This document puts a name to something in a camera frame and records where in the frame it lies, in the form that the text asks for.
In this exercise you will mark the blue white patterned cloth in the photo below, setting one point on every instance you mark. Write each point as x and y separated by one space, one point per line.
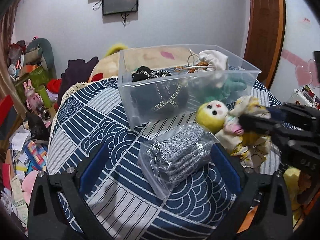
121 198

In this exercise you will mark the beige fleece blanket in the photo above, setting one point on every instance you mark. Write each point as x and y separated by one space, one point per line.
153 57

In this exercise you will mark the green bottle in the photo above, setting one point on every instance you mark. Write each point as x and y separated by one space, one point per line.
44 96

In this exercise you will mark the pink rabbit toy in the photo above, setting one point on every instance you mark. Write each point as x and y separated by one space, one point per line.
33 98

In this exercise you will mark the white drawstring pouch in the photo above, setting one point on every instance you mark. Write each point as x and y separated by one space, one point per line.
207 61

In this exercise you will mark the red box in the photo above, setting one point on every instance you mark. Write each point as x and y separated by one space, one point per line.
5 106

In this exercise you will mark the yellow-haired rag doll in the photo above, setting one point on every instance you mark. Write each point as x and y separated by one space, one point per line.
251 148

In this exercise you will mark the clear plastic storage bin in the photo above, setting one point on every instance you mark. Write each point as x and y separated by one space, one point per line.
195 82

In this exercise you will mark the yellow plush headband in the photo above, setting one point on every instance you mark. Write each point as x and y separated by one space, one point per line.
115 49

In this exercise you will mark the brown wooden door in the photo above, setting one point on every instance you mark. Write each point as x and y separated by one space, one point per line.
265 37

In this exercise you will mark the green knitted item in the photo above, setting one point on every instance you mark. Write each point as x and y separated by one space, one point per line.
231 90

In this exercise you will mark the green storage box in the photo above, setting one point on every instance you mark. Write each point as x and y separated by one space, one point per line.
38 77

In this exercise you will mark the black knit item with chain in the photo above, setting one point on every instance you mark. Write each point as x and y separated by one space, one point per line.
160 98

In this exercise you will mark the grey green plush toy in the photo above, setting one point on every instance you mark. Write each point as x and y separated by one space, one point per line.
39 52

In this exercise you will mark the bagged grey knit cloth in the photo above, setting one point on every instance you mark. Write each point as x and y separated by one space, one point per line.
170 158

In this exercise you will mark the small black wall monitor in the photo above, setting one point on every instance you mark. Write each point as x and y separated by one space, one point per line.
119 6

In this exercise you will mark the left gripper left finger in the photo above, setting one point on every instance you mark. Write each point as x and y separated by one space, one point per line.
91 167

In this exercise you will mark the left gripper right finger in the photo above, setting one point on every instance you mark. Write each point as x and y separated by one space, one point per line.
229 168

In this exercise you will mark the dark purple garment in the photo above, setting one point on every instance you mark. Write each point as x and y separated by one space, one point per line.
77 71

